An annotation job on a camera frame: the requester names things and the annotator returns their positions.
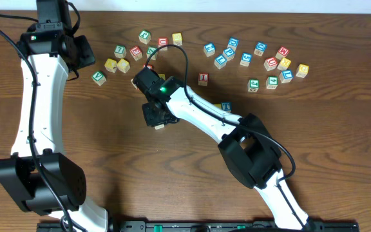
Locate blue T block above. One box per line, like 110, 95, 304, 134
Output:
221, 102, 232, 113

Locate green R block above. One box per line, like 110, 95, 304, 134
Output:
155, 124, 165, 130

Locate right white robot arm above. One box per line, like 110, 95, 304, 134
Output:
133, 68, 311, 230

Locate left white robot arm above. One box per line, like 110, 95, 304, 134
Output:
0, 0, 114, 231

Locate green V block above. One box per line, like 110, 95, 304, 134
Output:
91, 71, 106, 86

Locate red-sided wooden block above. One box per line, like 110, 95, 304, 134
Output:
131, 79, 138, 90

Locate yellow S block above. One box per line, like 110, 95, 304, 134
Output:
158, 74, 166, 80

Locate green 7 block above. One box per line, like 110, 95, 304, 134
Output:
114, 45, 127, 59

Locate yellow block beside left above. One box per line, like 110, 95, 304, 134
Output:
117, 58, 130, 73

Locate red A block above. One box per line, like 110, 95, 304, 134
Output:
143, 64, 153, 70

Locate red E block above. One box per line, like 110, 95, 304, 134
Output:
129, 46, 142, 61

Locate red I block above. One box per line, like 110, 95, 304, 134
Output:
198, 73, 209, 86

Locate green Z block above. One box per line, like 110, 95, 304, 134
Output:
146, 46, 158, 60

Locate green J block top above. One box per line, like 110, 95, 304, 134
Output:
138, 30, 151, 44

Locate green j block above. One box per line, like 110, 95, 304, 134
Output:
138, 30, 151, 44
247, 79, 260, 92

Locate red U block top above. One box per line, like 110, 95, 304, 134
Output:
158, 37, 168, 51

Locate red u block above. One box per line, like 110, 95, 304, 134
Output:
263, 57, 278, 71
158, 37, 168, 51

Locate yellow block top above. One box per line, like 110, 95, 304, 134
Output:
172, 32, 183, 46

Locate blue l block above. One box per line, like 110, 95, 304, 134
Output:
279, 70, 294, 83
214, 55, 227, 70

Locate blue 2 block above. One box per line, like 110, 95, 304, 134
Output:
204, 43, 216, 57

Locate blue P block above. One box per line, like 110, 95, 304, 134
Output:
223, 47, 235, 61

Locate green J block right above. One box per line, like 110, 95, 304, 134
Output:
247, 79, 260, 92

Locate blue D block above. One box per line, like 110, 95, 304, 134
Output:
227, 37, 240, 51

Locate green 4 block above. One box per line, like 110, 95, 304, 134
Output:
266, 76, 279, 89

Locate red U block right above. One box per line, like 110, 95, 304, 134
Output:
263, 57, 278, 71

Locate blue L block right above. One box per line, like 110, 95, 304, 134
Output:
279, 70, 294, 83

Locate yellow K block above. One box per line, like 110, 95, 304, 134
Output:
277, 57, 291, 71

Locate red M block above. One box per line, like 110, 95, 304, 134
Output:
275, 46, 289, 60

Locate yellow G block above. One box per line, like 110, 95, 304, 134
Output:
296, 64, 309, 78

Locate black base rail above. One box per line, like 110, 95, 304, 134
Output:
36, 220, 360, 232

